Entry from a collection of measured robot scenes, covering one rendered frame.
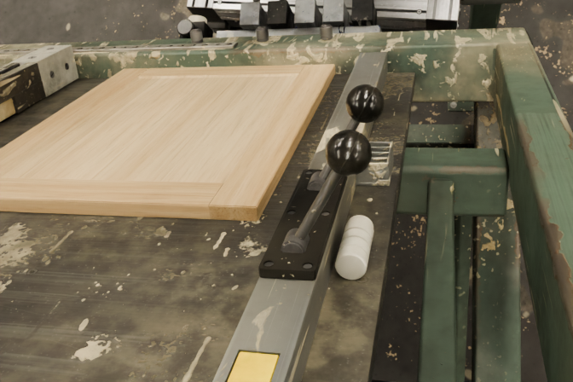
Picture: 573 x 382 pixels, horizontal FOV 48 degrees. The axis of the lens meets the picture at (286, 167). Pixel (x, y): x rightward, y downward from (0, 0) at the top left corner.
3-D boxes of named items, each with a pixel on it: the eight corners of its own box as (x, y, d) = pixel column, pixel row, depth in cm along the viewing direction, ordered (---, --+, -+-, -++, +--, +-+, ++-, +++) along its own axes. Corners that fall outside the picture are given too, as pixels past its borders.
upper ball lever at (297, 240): (313, 251, 59) (382, 136, 53) (304, 275, 56) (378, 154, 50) (276, 233, 59) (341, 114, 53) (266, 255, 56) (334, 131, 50)
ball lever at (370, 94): (332, 193, 70) (393, 90, 64) (327, 209, 67) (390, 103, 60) (302, 176, 70) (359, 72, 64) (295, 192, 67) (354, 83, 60)
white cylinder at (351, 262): (367, 281, 60) (375, 237, 67) (366, 255, 58) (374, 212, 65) (335, 280, 60) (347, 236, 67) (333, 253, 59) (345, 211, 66)
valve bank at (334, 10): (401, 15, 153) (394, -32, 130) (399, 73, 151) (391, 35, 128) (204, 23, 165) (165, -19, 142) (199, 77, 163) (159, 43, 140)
